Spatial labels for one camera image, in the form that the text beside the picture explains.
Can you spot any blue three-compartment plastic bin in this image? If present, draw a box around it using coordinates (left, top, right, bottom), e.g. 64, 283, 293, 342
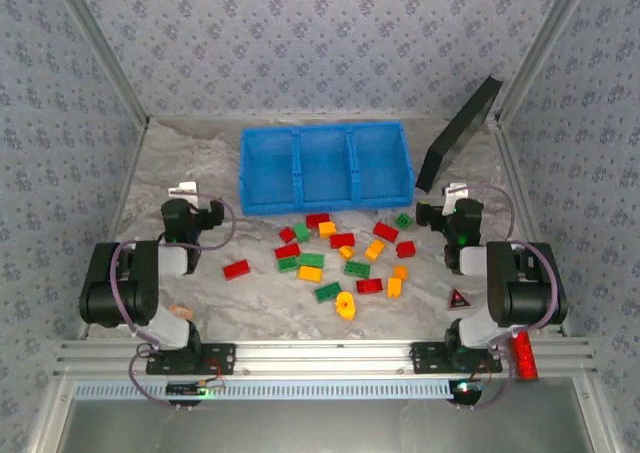
238, 122, 417, 218

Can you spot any yellow round lego piece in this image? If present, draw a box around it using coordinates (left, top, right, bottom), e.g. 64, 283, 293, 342
334, 292, 357, 321

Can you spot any black flat tray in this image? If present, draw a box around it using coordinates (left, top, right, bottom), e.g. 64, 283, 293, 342
415, 75, 504, 194

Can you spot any red triangle sign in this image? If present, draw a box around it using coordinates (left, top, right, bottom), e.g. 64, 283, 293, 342
446, 287, 474, 313

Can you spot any red glitter cylinder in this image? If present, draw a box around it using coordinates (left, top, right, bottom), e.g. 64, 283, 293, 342
507, 328, 539, 382

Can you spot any right controller board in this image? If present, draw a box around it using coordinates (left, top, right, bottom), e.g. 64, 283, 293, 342
448, 378, 489, 407

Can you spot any controller board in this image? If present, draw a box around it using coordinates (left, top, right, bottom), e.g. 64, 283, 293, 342
448, 378, 489, 407
166, 380, 226, 405

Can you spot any left controller board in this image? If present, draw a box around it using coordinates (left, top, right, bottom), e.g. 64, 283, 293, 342
166, 380, 226, 405

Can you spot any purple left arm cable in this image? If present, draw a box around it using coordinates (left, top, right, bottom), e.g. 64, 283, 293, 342
109, 190, 237, 414

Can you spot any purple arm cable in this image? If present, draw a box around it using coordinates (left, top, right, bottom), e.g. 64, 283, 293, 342
109, 190, 237, 414
449, 182, 557, 412

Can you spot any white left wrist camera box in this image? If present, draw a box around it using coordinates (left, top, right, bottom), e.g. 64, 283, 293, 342
168, 181, 200, 208

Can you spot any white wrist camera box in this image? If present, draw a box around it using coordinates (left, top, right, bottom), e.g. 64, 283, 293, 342
168, 181, 200, 208
442, 182, 472, 214

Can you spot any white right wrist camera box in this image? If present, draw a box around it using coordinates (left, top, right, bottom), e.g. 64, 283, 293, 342
442, 182, 472, 214

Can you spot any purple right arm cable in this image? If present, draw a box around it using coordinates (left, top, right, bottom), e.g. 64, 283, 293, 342
449, 182, 557, 412

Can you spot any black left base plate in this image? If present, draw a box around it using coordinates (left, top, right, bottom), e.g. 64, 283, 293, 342
145, 342, 237, 376

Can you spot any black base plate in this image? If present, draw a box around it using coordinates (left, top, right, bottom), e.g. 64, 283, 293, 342
410, 341, 503, 374
145, 342, 237, 376

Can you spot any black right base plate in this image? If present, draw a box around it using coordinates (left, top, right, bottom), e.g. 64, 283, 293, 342
410, 341, 503, 374

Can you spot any aluminium front rail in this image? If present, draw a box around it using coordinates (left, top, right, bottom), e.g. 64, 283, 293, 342
52, 339, 599, 378

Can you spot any aluminium frame post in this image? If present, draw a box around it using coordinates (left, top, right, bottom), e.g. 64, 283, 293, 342
47, 0, 152, 127
494, 0, 597, 127

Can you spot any light blue cable duct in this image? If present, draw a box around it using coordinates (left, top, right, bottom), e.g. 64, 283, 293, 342
73, 378, 457, 402

